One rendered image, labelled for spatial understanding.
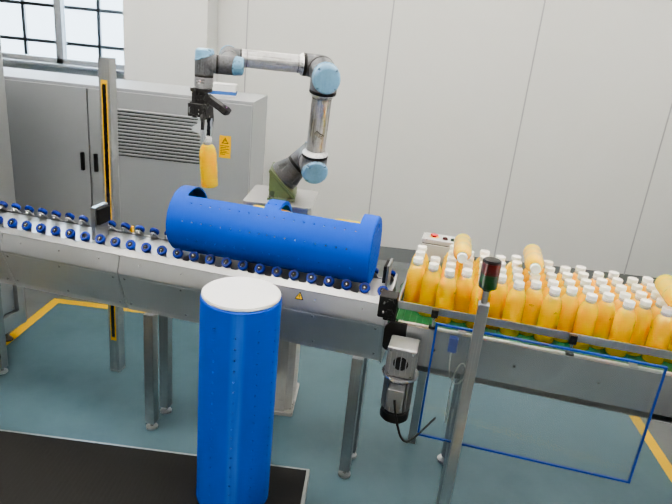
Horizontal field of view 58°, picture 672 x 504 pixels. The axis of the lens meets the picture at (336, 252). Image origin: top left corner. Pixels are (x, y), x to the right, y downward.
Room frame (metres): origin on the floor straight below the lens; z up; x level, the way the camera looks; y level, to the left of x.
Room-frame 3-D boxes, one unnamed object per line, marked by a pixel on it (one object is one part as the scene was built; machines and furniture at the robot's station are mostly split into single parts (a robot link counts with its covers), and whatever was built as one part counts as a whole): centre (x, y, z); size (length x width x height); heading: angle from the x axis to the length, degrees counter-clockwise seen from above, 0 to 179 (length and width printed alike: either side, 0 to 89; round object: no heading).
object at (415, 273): (2.24, -0.33, 1.00); 0.07 x 0.07 x 0.20
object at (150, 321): (2.47, 0.82, 0.31); 0.06 x 0.06 x 0.63; 78
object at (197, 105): (2.49, 0.61, 1.59); 0.09 x 0.08 x 0.12; 78
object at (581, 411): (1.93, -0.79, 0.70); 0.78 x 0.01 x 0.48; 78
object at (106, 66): (2.95, 1.17, 0.85); 0.06 x 0.06 x 1.70; 78
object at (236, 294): (1.92, 0.32, 1.03); 0.28 x 0.28 x 0.01
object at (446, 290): (2.14, -0.44, 1.00); 0.07 x 0.07 x 0.20
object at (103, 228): (2.60, 1.08, 1.00); 0.10 x 0.04 x 0.15; 168
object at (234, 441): (1.92, 0.32, 0.59); 0.28 x 0.28 x 0.88
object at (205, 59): (2.49, 0.60, 1.75); 0.09 x 0.08 x 0.11; 104
